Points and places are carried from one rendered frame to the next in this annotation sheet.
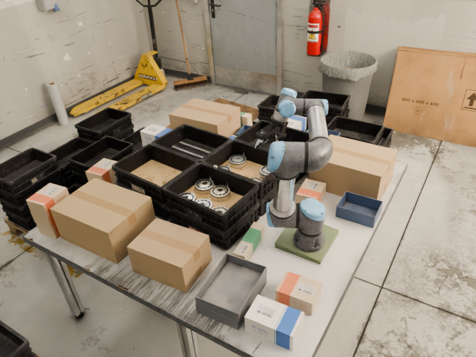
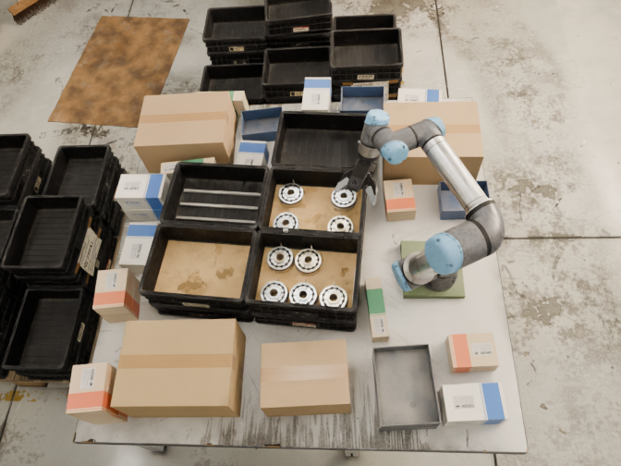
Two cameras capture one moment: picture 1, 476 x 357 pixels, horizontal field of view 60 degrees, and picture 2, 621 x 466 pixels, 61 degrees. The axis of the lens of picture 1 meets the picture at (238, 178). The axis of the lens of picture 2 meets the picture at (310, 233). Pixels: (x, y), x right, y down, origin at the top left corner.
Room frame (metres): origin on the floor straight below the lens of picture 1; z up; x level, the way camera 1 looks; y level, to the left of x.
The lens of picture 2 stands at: (0.91, 0.43, 2.64)
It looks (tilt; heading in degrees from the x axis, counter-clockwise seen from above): 60 degrees down; 337
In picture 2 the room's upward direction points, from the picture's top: 9 degrees counter-clockwise
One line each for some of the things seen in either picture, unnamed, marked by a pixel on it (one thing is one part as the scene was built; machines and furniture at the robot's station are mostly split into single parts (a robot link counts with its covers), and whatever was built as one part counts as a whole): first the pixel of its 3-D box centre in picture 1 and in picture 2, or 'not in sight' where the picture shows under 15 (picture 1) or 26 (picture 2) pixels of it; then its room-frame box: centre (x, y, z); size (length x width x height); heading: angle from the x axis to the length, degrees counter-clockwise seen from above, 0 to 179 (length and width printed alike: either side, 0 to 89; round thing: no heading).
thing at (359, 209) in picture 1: (358, 209); (463, 200); (1.68, -0.62, 0.74); 0.20 x 0.15 x 0.07; 57
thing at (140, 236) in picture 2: not in sight; (141, 248); (2.24, 0.63, 0.75); 0.20 x 0.12 x 0.09; 145
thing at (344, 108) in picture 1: (322, 122); (300, 32); (3.38, -0.80, 0.37); 0.42 x 0.34 x 0.46; 56
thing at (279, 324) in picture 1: (274, 321); (472, 404); (1.01, -0.11, 0.75); 0.20 x 0.12 x 0.09; 60
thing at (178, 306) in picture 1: (233, 241); (308, 278); (1.90, 0.05, 0.35); 1.60 x 1.60 x 0.70; 57
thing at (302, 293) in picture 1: (298, 292); (471, 352); (1.15, -0.22, 0.74); 0.16 x 0.12 x 0.07; 60
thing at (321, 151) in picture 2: (275, 146); (322, 148); (2.16, -0.24, 0.87); 0.40 x 0.30 x 0.11; 51
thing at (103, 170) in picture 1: (103, 171); (114, 291); (2.07, 0.79, 0.81); 0.16 x 0.12 x 0.07; 152
